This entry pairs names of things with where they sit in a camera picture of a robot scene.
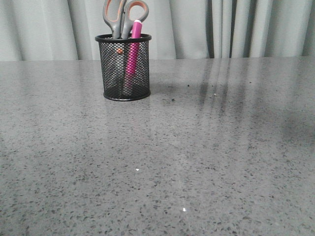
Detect black mesh pen holder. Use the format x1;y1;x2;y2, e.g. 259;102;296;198
95;34;152;101

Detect grey orange scissors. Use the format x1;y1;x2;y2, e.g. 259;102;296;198
102;0;150;96

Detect pink marker pen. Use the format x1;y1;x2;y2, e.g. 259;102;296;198
124;20;142;96

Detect grey curtain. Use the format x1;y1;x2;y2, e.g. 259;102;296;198
0;0;315;61

